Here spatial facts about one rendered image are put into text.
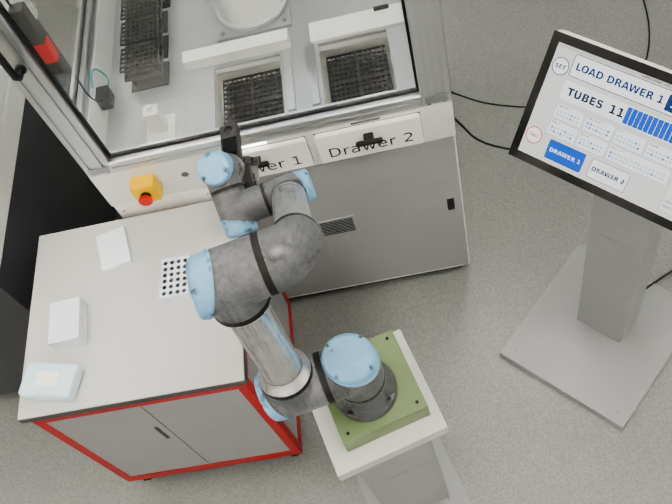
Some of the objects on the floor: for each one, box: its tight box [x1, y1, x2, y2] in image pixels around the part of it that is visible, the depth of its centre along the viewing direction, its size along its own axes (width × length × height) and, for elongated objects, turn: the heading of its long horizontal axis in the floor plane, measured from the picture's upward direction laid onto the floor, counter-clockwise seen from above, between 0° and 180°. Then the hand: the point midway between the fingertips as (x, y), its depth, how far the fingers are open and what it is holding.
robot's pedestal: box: [312, 329, 471, 504], centre depth 222 cm, size 30×30×76 cm
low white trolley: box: [17, 201, 302, 482], centre depth 250 cm, size 58×62×76 cm
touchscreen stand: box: [500, 194, 672, 430], centre depth 223 cm, size 50×45×102 cm
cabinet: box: [114, 135, 470, 299], centre depth 285 cm, size 95×103×80 cm
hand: (246, 163), depth 204 cm, fingers open, 3 cm apart
